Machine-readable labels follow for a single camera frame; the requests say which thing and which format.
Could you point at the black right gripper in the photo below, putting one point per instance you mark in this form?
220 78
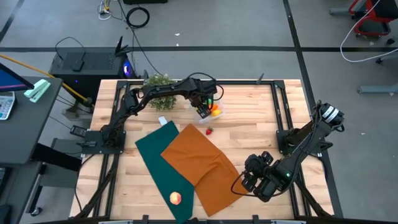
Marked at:
272 183

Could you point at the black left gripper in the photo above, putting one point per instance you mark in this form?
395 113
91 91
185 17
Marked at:
202 90

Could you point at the orange produce piece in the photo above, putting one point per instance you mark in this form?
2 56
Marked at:
214 107

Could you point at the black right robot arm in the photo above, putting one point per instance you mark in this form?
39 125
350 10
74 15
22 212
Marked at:
311 137

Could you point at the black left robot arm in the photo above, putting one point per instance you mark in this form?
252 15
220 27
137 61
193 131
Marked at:
161 90

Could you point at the green produce piece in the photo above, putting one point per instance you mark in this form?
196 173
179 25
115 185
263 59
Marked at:
210 101

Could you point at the yellow produce piece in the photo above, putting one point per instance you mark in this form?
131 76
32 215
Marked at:
216 113

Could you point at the clear plastic tupperware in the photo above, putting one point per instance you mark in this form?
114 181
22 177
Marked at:
217 119

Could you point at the red strawberry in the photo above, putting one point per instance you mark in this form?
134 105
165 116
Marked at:
209 131

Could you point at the small white tag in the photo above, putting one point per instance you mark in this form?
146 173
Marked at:
163 120

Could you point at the potted plant white flowers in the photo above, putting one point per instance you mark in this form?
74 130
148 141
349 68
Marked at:
161 93

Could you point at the orange brown cloth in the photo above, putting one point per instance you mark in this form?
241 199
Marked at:
199 161

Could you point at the dark green cloth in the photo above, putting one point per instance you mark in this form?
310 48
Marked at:
158 161

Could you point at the peach fruit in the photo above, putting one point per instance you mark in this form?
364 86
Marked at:
175 198

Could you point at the black computer tower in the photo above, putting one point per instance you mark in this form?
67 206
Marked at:
90 65

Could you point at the black power adapter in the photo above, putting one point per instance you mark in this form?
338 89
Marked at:
78 131

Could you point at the grey table foot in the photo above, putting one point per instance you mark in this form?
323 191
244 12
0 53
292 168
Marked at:
377 89

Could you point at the yellow pole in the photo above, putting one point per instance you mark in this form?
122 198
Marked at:
40 73

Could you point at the mint green stapler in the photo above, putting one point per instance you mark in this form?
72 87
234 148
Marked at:
37 90

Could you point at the dark grey desk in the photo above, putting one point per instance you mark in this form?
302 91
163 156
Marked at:
28 130

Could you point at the computer monitor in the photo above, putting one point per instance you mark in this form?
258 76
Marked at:
12 81

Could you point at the red office chair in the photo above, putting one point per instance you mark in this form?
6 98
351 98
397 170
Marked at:
376 18

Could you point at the white calculator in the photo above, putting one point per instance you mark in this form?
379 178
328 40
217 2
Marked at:
6 105

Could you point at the black aluminium rig frame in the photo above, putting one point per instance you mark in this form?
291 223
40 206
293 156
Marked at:
281 105

